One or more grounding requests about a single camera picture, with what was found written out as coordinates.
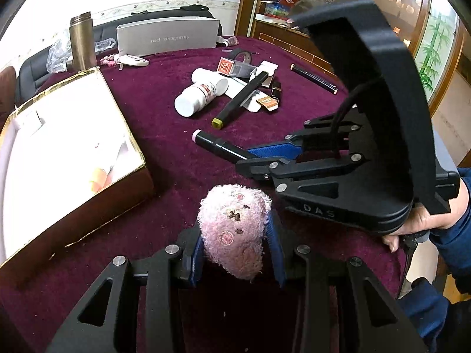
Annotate black tape roll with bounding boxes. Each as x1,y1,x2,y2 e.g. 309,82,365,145
225,49,253,65

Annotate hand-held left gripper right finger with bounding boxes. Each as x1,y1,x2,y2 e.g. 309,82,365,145
267,209,429,353

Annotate pile of colourful boxes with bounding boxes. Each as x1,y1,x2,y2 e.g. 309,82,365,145
258,0,313,21

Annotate bamboo-print glass door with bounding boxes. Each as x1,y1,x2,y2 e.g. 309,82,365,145
412,0,466,116

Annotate white key fob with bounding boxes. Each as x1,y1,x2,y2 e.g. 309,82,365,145
118,54,150,69

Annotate clear plastic bag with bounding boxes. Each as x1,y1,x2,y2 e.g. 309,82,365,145
46,37,116,74

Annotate orange paper tag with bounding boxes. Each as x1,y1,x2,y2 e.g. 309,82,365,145
256,96,279,113

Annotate wooden sideboard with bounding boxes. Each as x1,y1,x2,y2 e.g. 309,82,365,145
252,16,348,85

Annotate black marker yellow cap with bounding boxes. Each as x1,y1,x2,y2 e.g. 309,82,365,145
211,71,267,130

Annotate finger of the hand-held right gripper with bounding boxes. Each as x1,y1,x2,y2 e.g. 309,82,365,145
235,152,370,201
246,114,365,160

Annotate white bottle red label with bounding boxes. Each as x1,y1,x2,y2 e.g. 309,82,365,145
174,82,223,118

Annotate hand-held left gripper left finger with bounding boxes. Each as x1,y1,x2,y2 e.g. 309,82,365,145
46,228,207,353

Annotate burgundy velvet tablecloth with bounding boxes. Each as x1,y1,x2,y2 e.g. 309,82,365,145
0,35,409,353

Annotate white paper card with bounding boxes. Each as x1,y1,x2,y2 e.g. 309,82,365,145
224,77,266,113

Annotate person's blue clothing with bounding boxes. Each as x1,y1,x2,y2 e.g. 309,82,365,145
397,277,471,353

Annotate grey shoe box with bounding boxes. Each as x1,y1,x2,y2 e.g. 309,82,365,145
117,17,221,58

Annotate bronze thermos flask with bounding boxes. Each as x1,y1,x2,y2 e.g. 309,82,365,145
70,12,98,72

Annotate person's right forearm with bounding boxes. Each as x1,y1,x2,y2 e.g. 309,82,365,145
429,167,471,265

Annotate white bottle green label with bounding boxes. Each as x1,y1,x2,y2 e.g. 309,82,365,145
191,68,230,95

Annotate black sofa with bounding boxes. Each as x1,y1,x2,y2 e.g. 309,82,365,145
16,4,225,96

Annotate black stick gold ends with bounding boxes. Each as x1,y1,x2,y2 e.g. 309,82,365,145
291,64,338,95

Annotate pink plush toy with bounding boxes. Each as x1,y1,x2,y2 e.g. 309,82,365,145
199,184,273,280

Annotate brown cushion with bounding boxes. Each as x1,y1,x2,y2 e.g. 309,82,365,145
0,66,17,126

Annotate gold-rimmed cardboard box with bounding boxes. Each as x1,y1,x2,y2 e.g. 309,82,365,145
0,67,155,270

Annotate black cable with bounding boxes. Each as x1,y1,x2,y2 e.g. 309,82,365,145
329,77,379,155

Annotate silver box red end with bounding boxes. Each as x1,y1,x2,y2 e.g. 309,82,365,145
218,58,256,78

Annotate person's right hand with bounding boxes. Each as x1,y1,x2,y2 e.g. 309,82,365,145
381,183,471,254

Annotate white carton box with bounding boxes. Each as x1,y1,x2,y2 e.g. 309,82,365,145
254,61,278,87

